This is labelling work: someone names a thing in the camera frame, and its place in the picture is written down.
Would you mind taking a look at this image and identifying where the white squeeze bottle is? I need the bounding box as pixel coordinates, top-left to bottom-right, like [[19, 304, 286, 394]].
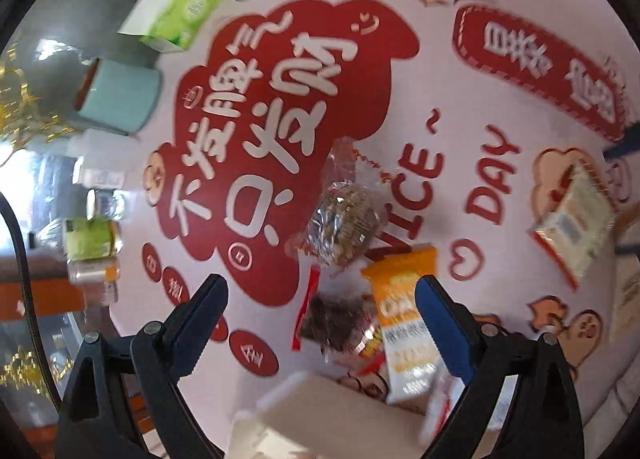
[[80, 128, 128, 160]]

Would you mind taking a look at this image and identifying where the green label glass bottle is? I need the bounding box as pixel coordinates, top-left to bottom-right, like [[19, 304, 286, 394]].
[[29, 216, 124, 261]]

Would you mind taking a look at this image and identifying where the small metal can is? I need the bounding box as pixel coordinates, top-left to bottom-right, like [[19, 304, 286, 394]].
[[66, 258, 122, 286]]

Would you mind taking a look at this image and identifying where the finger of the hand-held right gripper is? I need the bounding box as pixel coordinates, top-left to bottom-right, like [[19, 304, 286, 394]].
[[602, 132, 640, 161]]

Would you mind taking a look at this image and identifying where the glass door with gold ornament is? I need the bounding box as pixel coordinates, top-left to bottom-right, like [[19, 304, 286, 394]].
[[0, 0, 168, 160], [0, 284, 123, 445]]

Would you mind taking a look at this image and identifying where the orange oat bar packet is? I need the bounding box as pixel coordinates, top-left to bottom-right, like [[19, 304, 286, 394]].
[[360, 245, 453, 406]]

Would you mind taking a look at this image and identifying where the beige striped snack packet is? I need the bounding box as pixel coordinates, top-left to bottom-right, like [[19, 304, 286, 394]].
[[529, 162, 620, 290]]

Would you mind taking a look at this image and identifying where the green tissue box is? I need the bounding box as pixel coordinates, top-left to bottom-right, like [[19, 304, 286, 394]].
[[117, 0, 228, 54]]

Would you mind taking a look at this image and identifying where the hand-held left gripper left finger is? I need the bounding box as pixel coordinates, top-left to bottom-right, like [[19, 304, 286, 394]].
[[57, 273, 230, 459]]

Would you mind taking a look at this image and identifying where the small glass jar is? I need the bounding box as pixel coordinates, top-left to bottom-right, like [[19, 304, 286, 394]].
[[85, 188, 127, 221]]

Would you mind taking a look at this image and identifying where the white pill bottle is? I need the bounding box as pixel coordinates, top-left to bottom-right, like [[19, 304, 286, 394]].
[[74, 156, 125, 188]]

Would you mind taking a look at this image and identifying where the clear drinking glass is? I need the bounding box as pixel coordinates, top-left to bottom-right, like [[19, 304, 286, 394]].
[[81, 281, 120, 308]]

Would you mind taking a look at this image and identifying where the black cable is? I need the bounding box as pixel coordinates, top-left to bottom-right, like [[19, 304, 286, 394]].
[[0, 192, 62, 407]]

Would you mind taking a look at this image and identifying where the teal canister with brown lid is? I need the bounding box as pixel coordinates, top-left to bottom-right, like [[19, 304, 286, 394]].
[[74, 58, 164, 136]]

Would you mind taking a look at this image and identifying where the dark red snack packet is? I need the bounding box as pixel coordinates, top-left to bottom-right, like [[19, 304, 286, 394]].
[[292, 266, 383, 356]]

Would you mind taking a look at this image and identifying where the clear nut cluster packet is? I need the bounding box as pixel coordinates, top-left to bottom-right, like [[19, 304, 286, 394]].
[[285, 136, 396, 270]]

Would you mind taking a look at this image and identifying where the white plastic storage bin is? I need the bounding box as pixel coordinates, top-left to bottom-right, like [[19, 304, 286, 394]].
[[229, 370, 437, 459]]

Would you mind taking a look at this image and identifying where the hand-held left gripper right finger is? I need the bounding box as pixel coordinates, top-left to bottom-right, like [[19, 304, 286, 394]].
[[414, 274, 586, 459]]

